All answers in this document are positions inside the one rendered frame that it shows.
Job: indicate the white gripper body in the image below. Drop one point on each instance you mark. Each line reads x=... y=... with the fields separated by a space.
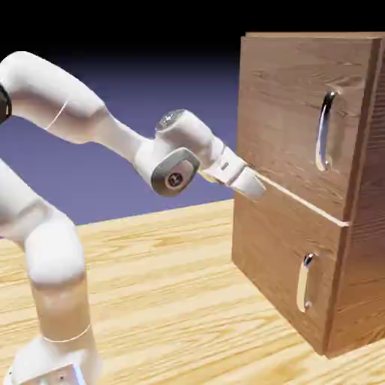
x=250 y=184

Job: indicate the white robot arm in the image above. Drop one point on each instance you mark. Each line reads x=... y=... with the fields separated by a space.
x=60 y=105

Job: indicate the large wooden cabinet door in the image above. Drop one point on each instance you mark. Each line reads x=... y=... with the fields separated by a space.
x=285 y=120

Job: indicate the small wooden cabinet door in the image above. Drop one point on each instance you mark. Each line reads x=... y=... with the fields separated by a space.
x=276 y=258

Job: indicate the brown wooden cabinet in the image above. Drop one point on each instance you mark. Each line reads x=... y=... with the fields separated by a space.
x=364 y=240

